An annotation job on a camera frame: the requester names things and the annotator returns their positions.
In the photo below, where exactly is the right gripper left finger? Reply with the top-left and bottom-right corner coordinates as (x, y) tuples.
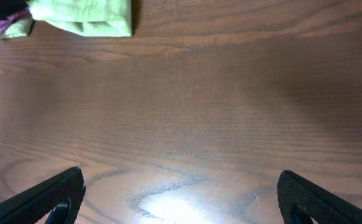
(0, 167), (86, 223)

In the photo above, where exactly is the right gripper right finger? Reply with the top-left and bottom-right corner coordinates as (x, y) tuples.
(277, 170), (362, 224)

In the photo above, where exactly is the large green microfiber cloth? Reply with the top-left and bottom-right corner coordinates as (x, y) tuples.
(27, 0), (132, 37)

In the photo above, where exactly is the green folded cloth under purple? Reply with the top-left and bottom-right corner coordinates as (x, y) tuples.
(0, 17), (34, 39)

